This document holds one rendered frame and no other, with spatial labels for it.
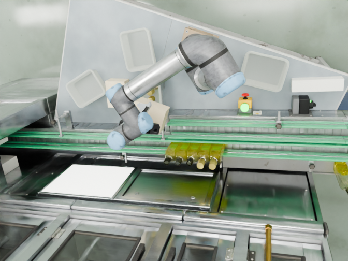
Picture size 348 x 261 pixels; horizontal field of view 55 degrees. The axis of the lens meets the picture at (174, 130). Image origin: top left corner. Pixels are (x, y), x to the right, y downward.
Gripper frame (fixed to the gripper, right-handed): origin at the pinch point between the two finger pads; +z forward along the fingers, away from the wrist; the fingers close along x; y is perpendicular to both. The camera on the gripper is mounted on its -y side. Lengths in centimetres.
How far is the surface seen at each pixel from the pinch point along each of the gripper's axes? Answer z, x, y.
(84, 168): 8, 49, 31
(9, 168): 3, 66, 76
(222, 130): 23.2, 3.1, -36.2
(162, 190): -9.4, 31.2, -19.0
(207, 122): 19.0, 0.3, -27.1
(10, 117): 1, 31, 77
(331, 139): 18, -14, -86
